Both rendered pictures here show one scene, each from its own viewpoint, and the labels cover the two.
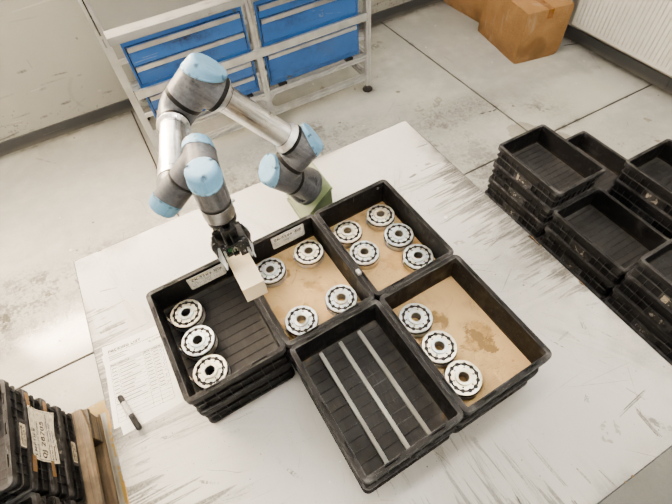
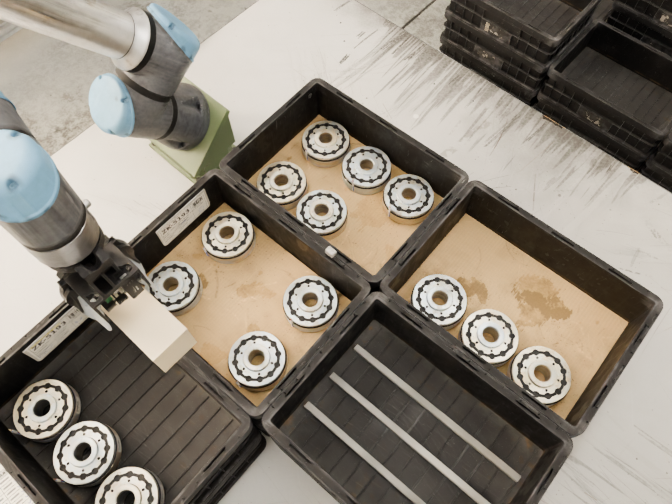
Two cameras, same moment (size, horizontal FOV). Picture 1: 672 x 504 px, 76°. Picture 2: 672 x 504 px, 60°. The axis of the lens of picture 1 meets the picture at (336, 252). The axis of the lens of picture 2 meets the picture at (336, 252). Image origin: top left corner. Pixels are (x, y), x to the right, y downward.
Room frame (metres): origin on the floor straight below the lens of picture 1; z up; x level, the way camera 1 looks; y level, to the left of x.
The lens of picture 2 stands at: (0.29, 0.11, 1.86)
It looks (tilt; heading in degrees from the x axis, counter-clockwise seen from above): 64 degrees down; 337
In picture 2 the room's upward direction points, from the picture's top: 2 degrees counter-clockwise
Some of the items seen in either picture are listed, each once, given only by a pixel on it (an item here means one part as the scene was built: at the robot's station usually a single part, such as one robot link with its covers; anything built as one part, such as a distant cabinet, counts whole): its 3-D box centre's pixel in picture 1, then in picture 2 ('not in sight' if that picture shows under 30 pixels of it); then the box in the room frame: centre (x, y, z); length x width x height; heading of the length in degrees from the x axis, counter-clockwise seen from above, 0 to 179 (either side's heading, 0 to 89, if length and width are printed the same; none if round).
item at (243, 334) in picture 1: (218, 328); (114, 419); (0.62, 0.39, 0.87); 0.40 x 0.30 x 0.11; 26
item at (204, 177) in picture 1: (207, 184); (23, 190); (0.70, 0.26, 1.39); 0.09 x 0.08 x 0.11; 15
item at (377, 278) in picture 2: (381, 233); (343, 174); (0.88, -0.16, 0.92); 0.40 x 0.30 x 0.02; 26
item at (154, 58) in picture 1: (198, 70); not in sight; (2.56, 0.73, 0.60); 0.72 x 0.03 x 0.56; 114
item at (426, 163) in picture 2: (380, 242); (343, 188); (0.88, -0.16, 0.87); 0.40 x 0.30 x 0.11; 26
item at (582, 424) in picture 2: (460, 326); (518, 296); (0.52, -0.33, 0.92); 0.40 x 0.30 x 0.02; 26
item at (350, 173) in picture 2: (398, 234); (366, 166); (0.91, -0.22, 0.86); 0.10 x 0.10 x 0.01
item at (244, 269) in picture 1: (239, 259); (121, 298); (0.71, 0.27, 1.08); 0.24 x 0.06 x 0.06; 24
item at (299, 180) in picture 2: (347, 231); (281, 182); (0.95, -0.05, 0.86); 0.10 x 0.10 x 0.01
